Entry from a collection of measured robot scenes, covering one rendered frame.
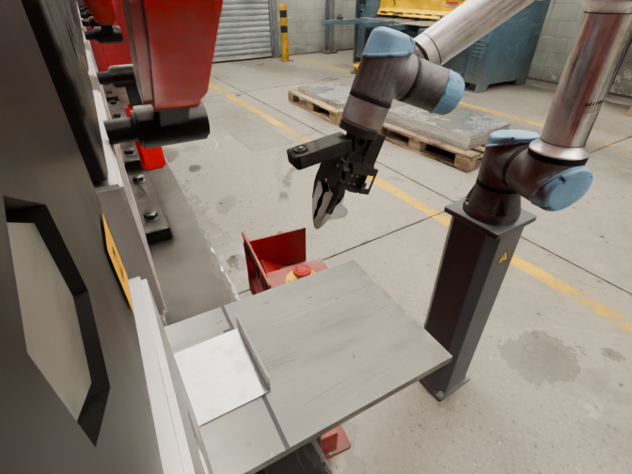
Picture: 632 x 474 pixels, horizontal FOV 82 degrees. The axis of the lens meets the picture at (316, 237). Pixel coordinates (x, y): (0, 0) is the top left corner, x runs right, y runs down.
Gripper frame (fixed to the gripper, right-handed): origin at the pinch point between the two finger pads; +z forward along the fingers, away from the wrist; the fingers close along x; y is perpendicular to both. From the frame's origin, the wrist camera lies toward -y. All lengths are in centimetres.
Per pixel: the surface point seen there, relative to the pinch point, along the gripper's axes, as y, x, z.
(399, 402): 65, 1, 74
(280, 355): -20.8, -32.5, -1.2
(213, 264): -17.7, 0.9, 11.2
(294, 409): -21.6, -38.3, -1.0
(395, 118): 215, 240, -1
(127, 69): -35.6, -17.3, -22.0
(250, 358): -23.5, -31.7, -0.4
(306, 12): 333, 789, -105
